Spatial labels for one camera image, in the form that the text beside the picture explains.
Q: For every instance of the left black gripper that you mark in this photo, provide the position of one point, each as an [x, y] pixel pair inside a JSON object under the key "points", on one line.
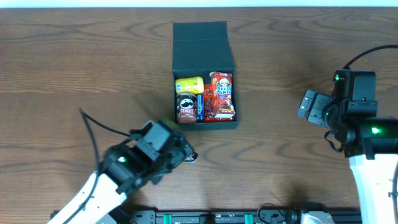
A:
{"points": [[179, 149]]}

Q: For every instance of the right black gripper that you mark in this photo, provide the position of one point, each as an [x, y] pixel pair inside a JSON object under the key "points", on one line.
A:
{"points": [[313, 107]]}

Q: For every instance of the small black candy wrapper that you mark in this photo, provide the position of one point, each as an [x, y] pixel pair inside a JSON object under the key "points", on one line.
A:
{"points": [[192, 158]]}

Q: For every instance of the red pringles can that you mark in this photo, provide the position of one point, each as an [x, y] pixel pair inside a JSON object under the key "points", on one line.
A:
{"points": [[186, 108]]}

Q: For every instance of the blue eclipse mint tin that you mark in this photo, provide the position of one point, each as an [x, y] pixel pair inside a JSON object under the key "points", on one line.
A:
{"points": [[200, 108]]}

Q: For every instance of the red panda biscuit box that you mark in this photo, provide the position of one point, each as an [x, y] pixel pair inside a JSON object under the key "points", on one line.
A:
{"points": [[221, 85]]}

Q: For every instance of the dark green box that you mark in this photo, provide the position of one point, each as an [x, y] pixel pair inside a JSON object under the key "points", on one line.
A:
{"points": [[200, 48]]}

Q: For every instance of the red hacks candy bag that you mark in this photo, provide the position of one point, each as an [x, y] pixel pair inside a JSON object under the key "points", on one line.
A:
{"points": [[209, 118]]}

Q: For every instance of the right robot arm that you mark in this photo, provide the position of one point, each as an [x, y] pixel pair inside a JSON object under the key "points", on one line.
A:
{"points": [[369, 142]]}

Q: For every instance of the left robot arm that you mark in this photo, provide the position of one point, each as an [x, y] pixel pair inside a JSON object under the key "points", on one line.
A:
{"points": [[145, 156]]}

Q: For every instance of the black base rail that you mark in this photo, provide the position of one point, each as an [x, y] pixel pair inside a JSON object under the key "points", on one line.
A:
{"points": [[307, 212]]}

